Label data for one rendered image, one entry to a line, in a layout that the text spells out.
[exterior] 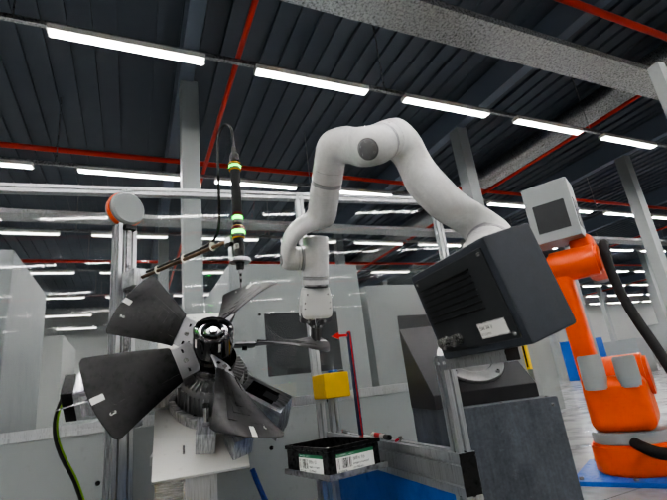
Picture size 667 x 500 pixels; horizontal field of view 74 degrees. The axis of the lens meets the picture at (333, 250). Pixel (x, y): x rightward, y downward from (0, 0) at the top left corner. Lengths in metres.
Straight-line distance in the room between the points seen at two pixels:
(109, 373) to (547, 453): 1.13
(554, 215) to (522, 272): 4.15
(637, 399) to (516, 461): 3.45
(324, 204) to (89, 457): 1.40
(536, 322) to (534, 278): 0.08
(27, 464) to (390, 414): 1.52
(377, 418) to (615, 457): 2.81
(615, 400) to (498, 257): 3.96
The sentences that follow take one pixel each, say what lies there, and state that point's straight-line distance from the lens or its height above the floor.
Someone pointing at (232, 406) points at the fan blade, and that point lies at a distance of 1.21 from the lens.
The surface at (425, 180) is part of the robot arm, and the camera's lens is 1.13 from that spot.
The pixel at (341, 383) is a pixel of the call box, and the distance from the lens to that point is 1.71.
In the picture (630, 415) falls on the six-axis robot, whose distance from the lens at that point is 4.69.
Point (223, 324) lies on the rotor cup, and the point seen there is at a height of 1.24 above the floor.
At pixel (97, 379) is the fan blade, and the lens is 1.31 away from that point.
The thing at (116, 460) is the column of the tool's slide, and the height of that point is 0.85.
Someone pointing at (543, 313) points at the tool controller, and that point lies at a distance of 0.80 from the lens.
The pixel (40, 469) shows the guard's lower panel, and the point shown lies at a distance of 2.17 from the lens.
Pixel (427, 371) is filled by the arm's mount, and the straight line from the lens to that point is 1.32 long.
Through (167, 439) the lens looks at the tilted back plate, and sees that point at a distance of 1.47.
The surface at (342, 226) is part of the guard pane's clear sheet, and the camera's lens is 2.44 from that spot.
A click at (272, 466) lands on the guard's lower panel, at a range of 2.16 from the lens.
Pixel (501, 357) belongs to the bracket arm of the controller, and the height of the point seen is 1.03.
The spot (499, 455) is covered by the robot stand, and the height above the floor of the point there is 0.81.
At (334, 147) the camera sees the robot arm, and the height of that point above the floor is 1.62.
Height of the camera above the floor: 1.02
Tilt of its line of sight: 17 degrees up
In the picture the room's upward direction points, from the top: 7 degrees counter-clockwise
